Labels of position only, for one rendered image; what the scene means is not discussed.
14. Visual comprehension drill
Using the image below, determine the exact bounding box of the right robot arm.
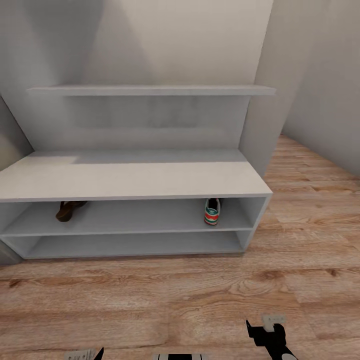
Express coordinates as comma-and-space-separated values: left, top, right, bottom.
246, 314, 298, 360

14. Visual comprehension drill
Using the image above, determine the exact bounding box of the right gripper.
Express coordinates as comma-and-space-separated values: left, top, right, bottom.
246, 320, 287, 352

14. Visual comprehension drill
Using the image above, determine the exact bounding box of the sandal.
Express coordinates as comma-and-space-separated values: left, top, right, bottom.
56, 200, 88, 223

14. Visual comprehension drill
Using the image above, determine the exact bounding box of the gym shoe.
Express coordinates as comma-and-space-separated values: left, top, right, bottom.
204, 197, 223, 226

